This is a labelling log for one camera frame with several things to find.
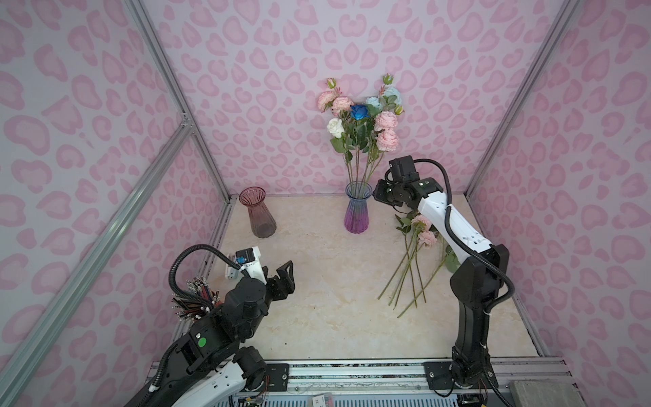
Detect white rose stem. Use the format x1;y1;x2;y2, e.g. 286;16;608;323
327;118;354;182

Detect dark red glass vase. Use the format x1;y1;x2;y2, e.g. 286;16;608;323
238;187;277;238

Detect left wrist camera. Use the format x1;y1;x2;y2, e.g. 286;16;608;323
235;246;266;284

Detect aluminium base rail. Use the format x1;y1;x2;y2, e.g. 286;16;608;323
146;357;576;407

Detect pink peony stem with bud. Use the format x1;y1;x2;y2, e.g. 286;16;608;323
363;111;399;183

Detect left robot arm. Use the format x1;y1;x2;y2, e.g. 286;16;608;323
126;261;295;406

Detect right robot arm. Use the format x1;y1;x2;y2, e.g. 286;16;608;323
373;156;515;390

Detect purple gradient glass vase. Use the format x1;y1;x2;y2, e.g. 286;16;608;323
344;181;372;234

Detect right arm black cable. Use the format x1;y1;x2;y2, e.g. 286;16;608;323
413;158;515;407

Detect red pen holder cup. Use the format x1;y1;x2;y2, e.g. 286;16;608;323
172;277;221;322

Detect light blue rose stem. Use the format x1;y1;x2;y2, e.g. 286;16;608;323
364;74;403;118

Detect pink peony stem pile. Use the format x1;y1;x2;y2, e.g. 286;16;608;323
377;210;460;318

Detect large pink peony stem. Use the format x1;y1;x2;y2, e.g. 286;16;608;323
317;77;354;154

